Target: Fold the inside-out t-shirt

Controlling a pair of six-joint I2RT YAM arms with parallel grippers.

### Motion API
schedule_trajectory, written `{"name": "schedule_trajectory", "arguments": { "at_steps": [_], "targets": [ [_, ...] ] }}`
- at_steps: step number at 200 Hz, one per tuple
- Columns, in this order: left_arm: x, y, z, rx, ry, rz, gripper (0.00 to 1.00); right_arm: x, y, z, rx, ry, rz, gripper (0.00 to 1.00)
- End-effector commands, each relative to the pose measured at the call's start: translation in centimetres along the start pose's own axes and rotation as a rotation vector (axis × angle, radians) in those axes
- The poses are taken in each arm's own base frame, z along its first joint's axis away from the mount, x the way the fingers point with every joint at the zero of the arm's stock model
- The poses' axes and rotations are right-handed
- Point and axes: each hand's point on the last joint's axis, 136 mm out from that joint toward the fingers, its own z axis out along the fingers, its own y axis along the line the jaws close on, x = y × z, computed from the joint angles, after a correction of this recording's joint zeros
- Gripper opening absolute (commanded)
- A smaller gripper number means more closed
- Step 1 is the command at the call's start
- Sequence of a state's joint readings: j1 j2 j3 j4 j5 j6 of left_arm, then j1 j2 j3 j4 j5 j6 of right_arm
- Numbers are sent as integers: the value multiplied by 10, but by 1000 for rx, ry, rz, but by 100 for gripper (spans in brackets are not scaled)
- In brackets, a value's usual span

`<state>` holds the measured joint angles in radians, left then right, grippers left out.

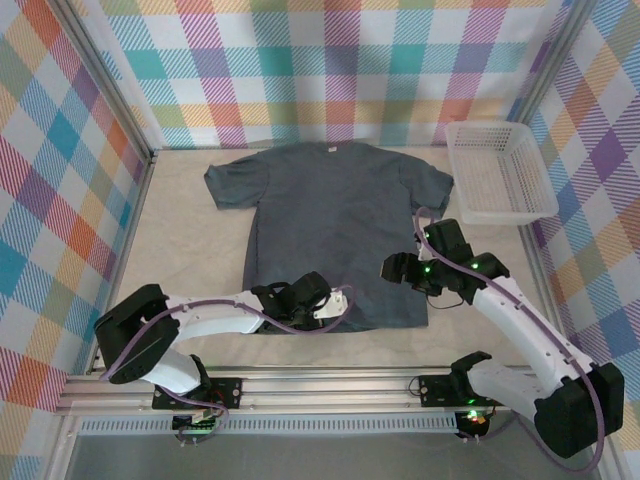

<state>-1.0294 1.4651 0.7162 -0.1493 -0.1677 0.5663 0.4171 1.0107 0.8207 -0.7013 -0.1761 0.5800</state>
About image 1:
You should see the grey t-shirt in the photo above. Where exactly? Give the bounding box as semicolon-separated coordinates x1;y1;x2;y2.
203;141;455;335

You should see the white plastic mesh basket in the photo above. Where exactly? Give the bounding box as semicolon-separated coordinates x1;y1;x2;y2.
443;121;560;226

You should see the right circuit board with LED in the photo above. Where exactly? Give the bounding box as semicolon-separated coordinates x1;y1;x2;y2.
457;407;489;429

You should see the grey metal base panel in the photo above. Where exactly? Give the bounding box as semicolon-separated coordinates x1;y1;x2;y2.
64;432;614;480

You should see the green left circuit board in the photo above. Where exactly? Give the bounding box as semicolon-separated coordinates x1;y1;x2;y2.
172;407;224;436

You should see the thin black right gripper wire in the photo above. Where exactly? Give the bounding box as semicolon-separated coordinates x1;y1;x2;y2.
425;292;464;311

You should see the aluminium side rail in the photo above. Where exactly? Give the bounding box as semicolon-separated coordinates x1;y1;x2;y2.
517;219;576;361
84;149;160;376

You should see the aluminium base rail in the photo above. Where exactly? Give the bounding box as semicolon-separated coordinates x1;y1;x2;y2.
54;367;541;416

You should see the slotted grey cable duct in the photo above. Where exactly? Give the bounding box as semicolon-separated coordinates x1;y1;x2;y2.
77;413;461;435

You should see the aluminium corner post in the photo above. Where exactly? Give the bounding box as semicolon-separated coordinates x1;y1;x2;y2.
54;0;159;164
504;0;604;126

